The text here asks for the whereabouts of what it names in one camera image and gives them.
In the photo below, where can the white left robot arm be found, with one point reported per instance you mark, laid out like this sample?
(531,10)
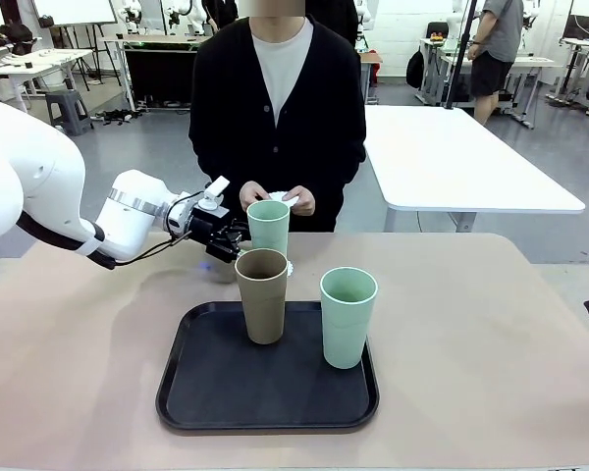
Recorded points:
(39,167)

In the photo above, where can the white work desk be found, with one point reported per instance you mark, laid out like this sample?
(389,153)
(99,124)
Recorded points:
(34,66)

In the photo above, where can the person's left hand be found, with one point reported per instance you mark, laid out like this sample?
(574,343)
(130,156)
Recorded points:
(304,201)

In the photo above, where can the person in black cardigan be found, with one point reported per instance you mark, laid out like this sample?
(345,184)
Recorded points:
(226,98)

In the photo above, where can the grey plastic step stool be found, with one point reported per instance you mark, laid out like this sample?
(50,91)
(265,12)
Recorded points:
(69,110)

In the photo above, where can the black fronted workbench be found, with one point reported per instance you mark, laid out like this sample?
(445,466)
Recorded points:
(157,73)

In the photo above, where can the black stand pole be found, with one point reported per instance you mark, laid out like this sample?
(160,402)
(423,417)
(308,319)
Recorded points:
(464,49)

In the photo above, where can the whiteboard on easel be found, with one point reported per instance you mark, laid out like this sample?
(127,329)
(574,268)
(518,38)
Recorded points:
(78,12)

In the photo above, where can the large white table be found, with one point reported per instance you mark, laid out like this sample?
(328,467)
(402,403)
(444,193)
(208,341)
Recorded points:
(446,157)

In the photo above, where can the bystander in black clothes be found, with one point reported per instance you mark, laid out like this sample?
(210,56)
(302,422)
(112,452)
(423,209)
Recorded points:
(221,15)
(346,19)

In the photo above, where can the person's left forearm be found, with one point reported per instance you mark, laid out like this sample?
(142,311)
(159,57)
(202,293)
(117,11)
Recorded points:
(341,176)

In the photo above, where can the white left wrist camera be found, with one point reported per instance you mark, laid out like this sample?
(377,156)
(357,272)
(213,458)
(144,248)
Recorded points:
(217,188)

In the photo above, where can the white table leg frame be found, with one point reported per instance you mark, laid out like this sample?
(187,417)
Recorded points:
(464,222)

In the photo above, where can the person's right hand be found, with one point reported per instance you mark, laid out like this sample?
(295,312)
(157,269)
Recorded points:
(254,192)

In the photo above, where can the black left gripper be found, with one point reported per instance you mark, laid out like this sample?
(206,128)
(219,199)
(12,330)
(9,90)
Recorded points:
(202,230)

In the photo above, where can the light green plastic cup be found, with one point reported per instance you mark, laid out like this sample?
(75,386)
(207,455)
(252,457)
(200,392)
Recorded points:
(346,333)
(270,230)

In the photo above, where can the brown plastic cup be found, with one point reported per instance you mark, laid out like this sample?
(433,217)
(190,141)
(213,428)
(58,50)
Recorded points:
(262,309)

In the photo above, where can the white desk with equipment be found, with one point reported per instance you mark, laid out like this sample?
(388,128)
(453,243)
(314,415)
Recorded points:
(535,62)

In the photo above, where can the black bag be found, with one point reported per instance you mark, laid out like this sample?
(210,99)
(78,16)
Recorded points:
(15,36)

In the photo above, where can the black plastic serving tray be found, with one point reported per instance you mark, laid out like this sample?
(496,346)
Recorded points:
(216,382)

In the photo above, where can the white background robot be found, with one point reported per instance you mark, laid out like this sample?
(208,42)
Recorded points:
(189,15)
(130,15)

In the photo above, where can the black backpack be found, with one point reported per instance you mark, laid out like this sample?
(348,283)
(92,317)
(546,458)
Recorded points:
(414,68)

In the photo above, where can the bystander in grey shirt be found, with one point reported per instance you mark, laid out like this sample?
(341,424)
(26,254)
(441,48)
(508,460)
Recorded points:
(500,29)

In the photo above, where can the person's right forearm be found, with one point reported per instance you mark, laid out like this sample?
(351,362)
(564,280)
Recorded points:
(211,167)

